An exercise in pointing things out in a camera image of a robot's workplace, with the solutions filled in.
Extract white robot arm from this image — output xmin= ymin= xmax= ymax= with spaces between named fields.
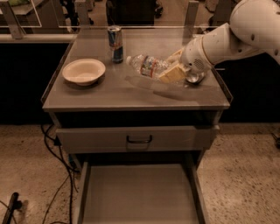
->
xmin=159 ymin=0 xmax=280 ymax=83

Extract white paper bowl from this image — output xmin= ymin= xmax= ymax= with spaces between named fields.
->
xmin=62 ymin=59 xmax=106 ymax=86

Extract white horizontal rail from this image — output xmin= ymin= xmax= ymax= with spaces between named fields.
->
xmin=0 ymin=34 xmax=77 ymax=44

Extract grey drawer cabinet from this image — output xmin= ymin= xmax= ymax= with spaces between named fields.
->
xmin=40 ymin=27 xmax=235 ymax=224

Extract black drawer handle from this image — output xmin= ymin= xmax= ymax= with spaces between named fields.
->
xmin=126 ymin=135 xmax=153 ymax=144

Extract black floor cables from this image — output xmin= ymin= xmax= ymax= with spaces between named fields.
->
xmin=0 ymin=122 xmax=80 ymax=224

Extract clear acrylic barrier panel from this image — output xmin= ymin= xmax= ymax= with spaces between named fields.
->
xmin=0 ymin=0 xmax=236 ymax=39

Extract black object on floor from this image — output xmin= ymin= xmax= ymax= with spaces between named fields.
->
xmin=1 ymin=192 xmax=23 ymax=224

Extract grey top drawer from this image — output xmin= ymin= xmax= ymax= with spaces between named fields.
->
xmin=56 ymin=125 xmax=219 ymax=154

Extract silver soda can lying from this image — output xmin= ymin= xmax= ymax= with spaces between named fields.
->
xmin=185 ymin=72 xmax=205 ymax=85

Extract grey open middle drawer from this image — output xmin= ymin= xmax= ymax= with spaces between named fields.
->
xmin=73 ymin=151 xmax=210 ymax=224

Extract clear plastic water bottle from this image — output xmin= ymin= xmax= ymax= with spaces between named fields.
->
xmin=126 ymin=54 xmax=171 ymax=80

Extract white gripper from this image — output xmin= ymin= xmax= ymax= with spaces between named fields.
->
xmin=158 ymin=36 xmax=213 ymax=83

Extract blue silver energy drink can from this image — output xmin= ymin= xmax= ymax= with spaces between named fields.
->
xmin=108 ymin=25 xmax=123 ymax=64

